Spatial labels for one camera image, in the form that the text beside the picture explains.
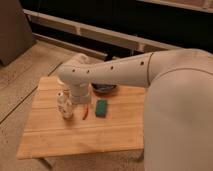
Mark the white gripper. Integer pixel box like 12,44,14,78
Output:
69,83,91,104

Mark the small white bottle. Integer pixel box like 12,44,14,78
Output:
57,92,73,119

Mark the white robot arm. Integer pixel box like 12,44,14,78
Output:
59,49,213,171

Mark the green sponge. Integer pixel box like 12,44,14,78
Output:
95,99,107,117

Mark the dark bowl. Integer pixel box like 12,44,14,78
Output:
92,84,116,94

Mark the wooden table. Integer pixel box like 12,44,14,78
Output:
17,76,145,159

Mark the grey cabinet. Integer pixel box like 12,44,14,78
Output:
0,0,36,66

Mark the white window frame rail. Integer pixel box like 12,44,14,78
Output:
23,9,179,52

